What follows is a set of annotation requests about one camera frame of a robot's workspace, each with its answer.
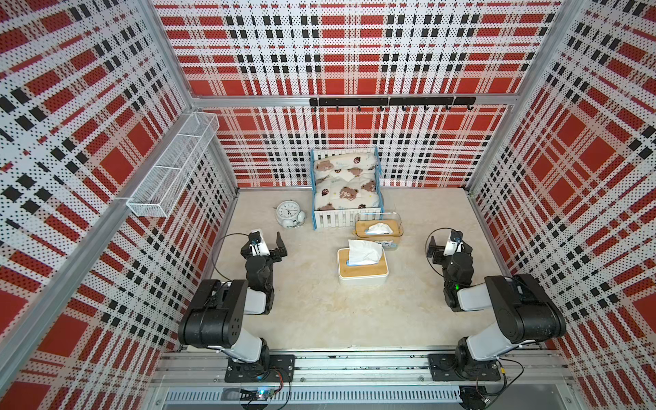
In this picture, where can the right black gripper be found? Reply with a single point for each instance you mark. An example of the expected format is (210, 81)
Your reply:
(439, 249)

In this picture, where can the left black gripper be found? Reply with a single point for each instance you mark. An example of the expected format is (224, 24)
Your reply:
(274, 254)

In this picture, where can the clear plastic tissue box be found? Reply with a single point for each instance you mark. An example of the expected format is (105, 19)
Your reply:
(388, 243)

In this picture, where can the blue soft tissue pack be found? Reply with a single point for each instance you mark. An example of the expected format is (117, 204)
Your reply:
(379, 229)

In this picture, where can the white tissue box bamboo lid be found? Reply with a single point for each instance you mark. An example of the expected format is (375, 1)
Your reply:
(376, 274)

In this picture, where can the bamboo slotted lid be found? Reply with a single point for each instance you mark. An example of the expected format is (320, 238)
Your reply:
(361, 226)

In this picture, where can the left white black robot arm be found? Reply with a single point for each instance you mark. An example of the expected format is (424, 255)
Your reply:
(214, 319)

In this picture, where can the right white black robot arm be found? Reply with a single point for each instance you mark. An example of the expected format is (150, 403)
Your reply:
(523, 311)

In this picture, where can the white alarm clock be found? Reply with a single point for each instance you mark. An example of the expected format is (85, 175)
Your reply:
(289, 214)

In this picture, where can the blue white toy crib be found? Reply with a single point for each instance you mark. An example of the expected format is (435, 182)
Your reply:
(346, 217)

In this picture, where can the bear print blanket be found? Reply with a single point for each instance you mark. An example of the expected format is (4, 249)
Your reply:
(337, 194)

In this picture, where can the bear print pillow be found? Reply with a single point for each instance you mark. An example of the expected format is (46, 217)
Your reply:
(345, 167)

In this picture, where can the green circuit board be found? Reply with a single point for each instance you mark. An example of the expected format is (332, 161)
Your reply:
(257, 394)

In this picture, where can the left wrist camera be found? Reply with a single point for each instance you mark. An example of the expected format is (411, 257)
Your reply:
(257, 244)

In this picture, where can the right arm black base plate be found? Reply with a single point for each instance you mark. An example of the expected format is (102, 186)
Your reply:
(450, 367)

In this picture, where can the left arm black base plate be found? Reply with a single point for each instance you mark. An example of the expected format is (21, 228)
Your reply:
(271, 370)

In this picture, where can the white wire mesh shelf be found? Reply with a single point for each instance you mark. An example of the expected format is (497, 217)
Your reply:
(159, 192)

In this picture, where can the black hook rail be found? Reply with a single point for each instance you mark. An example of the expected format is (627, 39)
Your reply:
(381, 102)

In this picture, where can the aluminium front rail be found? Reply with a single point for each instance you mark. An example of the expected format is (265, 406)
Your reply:
(536, 379)

